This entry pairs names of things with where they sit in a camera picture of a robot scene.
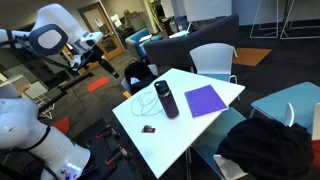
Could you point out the black stand bar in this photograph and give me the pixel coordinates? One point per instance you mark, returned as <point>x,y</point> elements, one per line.
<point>66,86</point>

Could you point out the white chair under backpack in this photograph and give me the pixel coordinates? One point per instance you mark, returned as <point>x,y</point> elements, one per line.
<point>153,69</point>

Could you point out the white chair teal seat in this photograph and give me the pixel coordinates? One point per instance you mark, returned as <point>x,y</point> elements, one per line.
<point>211,58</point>

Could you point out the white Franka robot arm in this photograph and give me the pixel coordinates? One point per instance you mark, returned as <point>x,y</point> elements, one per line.
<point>20,123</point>

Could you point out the black jacket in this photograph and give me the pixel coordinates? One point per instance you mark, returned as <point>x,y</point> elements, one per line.
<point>266,146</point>

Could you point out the teal seat chair with jacket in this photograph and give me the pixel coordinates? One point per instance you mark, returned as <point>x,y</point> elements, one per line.
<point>213,130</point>

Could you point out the small red black gadget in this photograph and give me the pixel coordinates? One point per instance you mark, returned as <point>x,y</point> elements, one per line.
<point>148,129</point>

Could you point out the grey table leg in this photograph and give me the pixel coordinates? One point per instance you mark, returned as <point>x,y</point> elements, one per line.
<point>188,163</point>

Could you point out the black robot stand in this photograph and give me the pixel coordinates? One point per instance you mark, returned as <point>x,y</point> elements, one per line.
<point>96,150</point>

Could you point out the blue bin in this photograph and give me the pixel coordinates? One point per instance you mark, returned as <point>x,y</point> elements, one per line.
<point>181,22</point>

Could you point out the red black clamp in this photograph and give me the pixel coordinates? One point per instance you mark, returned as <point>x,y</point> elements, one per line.
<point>108,131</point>
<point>116,155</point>

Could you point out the black backpack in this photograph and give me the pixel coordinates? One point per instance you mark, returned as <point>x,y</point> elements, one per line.
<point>138,76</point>

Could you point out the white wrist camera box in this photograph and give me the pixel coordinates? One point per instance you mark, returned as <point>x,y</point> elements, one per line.
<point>90,39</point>

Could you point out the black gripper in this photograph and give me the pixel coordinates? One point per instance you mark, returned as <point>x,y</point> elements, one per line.
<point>97,53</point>

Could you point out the white plastic chair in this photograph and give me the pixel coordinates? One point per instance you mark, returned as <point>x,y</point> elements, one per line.
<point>316,121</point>
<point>289,115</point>

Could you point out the purple spiral notebook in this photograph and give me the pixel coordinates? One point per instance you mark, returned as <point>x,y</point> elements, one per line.
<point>205,100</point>

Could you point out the orange floor mat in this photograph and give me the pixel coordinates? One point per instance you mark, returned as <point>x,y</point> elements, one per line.
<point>251,56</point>

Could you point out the teal armchair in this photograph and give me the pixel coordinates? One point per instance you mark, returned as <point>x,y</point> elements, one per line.
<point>138,41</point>

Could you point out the teal table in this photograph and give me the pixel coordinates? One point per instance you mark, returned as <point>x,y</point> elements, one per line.
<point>300,93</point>

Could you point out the wooden door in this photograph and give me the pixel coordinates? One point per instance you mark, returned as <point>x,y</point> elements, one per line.
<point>110,40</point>

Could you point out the whiteboard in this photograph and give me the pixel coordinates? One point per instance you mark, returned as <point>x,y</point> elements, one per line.
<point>206,9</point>

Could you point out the dark grey sofa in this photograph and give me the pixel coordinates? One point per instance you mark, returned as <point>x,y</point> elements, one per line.
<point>173,50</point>

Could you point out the black water bottle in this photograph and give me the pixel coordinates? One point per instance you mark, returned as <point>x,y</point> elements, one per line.
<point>166,100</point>

